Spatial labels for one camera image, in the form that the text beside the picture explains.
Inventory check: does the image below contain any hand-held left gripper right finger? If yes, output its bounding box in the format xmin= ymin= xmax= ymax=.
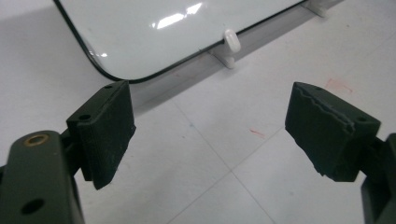
xmin=284 ymin=81 xmax=381 ymax=183

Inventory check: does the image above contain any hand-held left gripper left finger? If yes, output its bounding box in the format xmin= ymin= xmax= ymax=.
xmin=60 ymin=79 xmax=136 ymax=190

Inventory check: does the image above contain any white whiteboard with black rim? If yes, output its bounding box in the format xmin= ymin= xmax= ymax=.
xmin=52 ymin=0 xmax=309 ymax=84

